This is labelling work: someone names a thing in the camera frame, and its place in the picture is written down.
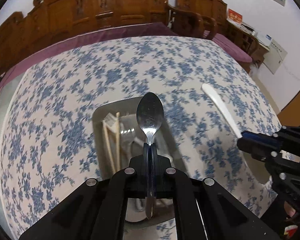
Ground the carved wooden sofa bench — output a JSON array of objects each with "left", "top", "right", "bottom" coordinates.
[{"left": 0, "top": 0, "right": 204, "bottom": 72}]

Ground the small steel spoon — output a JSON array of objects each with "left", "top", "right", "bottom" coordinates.
[{"left": 136, "top": 92, "right": 164, "bottom": 219}]

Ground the wooden side table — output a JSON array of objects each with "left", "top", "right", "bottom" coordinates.
[{"left": 225, "top": 22, "right": 270, "bottom": 68}]

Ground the carved wooden armchair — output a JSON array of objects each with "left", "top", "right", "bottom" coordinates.
[{"left": 175, "top": 0, "right": 261, "bottom": 63}]

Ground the cream chopstick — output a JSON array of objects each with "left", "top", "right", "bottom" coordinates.
[
  {"left": 102, "top": 120, "right": 116, "bottom": 173},
  {"left": 116, "top": 112, "right": 121, "bottom": 171}
]

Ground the white plastic spoon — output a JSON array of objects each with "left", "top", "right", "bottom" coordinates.
[{"left": 201, "top": 83, "right": 242, "bottom": 139}]

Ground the white wall cabinet door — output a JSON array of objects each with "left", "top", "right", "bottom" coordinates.
[{"left": 263, "top": 39, "right": 287, "bottom": 74}]

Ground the white router box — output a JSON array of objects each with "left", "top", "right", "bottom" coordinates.
[{"left": 255, "top": 31, "right": 272, "bottom": 47}]

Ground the blue floral tablecloth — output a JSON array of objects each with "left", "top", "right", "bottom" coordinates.
[{"left": 0, "top": 36, "right": 280, "bottom": 238}]

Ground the purple armchair cushion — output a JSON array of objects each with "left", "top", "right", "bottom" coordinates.
[{"left": 212, "top": 33, "right": 253, "bottom": 63}]

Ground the red greeting card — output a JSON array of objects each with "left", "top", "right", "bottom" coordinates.
[{"left": 227, "top": 8, "right": 243, "bottom": 25}]

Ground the person's right hand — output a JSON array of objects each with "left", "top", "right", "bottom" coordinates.
[{"left": 284, "top": 202, "right": 296, "bottom": 218}]

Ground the metal rectangular tray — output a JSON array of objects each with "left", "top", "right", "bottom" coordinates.
[{"left": 92, "top": 97, "right": 187, "bottom": 228}]

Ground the white plastic fork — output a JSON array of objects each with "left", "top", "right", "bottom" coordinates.
[{"left": 103, "top": 113, "right": 117, "bottom": 129}]

